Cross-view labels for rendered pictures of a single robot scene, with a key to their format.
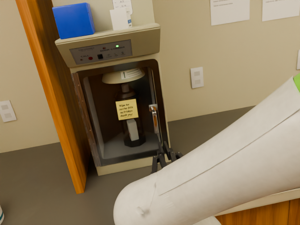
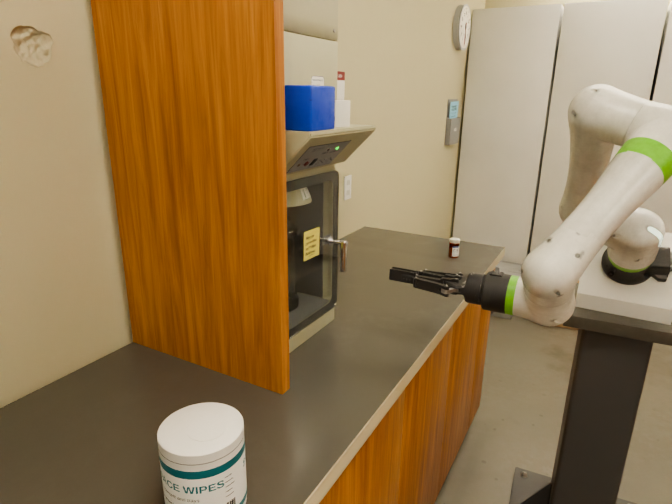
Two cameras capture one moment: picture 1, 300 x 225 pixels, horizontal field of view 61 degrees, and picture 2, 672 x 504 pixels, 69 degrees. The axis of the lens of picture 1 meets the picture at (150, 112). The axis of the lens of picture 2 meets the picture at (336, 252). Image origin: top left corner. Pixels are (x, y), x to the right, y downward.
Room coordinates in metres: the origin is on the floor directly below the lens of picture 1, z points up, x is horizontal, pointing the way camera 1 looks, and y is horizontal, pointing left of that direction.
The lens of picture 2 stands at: (0.19, 1.06, 1.58)
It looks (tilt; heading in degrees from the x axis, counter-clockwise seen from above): 18 degrees down; 303
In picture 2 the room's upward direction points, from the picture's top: 1 degrees clockwise
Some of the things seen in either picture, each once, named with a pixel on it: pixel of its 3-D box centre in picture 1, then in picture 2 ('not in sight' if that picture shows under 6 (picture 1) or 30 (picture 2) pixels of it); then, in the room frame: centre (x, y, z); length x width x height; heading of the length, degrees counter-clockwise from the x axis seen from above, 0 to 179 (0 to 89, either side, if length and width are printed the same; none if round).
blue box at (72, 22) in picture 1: (75, 20); (303, 107); (0.85, 0.19, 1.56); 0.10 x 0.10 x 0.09; 4
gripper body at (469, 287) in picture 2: not in sight; (464, 286); (0.54, -0.04, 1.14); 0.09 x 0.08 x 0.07; 4
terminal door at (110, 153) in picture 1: (125, 116); (307, 254); (0.91, 0.10, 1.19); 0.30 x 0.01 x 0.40; 94
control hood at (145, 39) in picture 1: (111, 46); (325, 149); (0.86, 0.09, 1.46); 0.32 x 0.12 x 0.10; 94
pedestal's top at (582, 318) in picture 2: not in sight; (618, 310); (0.23, -0.68, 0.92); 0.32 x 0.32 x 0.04; 8
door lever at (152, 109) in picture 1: (154, 119); (338, 254); (0.89, -0.01, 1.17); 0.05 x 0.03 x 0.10; 4
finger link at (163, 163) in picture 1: (164, 167); (435, 283); (0.60, -0.02, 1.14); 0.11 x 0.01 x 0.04; 9
